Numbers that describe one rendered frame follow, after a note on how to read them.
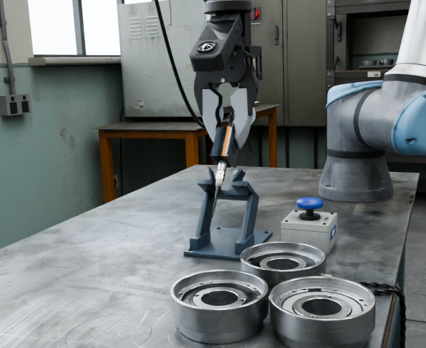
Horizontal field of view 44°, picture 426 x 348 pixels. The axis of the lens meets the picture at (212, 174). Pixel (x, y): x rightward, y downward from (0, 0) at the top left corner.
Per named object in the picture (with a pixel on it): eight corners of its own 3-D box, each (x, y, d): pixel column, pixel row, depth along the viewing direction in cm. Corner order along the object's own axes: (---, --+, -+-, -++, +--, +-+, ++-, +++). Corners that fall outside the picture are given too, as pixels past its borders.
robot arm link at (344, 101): (358, 141, 118) (360, 79, 115) (404, 148, 106) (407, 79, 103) (314, 146, 113) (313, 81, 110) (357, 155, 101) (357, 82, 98)
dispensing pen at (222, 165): (197, 210, 75) (219, 105, 81) (208, 220, 78) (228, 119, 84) (212, 211, 74) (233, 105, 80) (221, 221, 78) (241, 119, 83)
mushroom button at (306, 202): (320, 235, 78) (320, 202, 77) (293, 233, 80) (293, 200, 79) (325, 227, 82) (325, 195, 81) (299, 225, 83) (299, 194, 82)
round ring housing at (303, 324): (388, 358, 50) (389, 317, 49) (275, 362, 50) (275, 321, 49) (360, 308, 60) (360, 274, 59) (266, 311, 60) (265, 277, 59)
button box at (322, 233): (328, 255, 77) (328, 223, 76) (281, 251, 79) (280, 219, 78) (339, 238, 84) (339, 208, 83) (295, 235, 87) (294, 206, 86)
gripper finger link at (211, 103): (231, 144, 86) (235, 86, 84) (217, 150, 80) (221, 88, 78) (213, 141, 87) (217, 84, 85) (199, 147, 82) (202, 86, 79)
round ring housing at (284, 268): (227, 295, 65) (226, 264, 64) (259, 266, 74) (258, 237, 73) (312, 310, 60) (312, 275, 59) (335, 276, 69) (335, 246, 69)
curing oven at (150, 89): (223, 123, 281) (218, -6, 269) (124, 122, 305) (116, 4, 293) (259, 112, 337) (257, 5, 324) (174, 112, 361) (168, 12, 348)
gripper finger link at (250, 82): (262, 113, 78) (254, 52, 77) (259, 114, 77) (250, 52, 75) (233, 117, 80) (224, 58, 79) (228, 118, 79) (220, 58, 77)
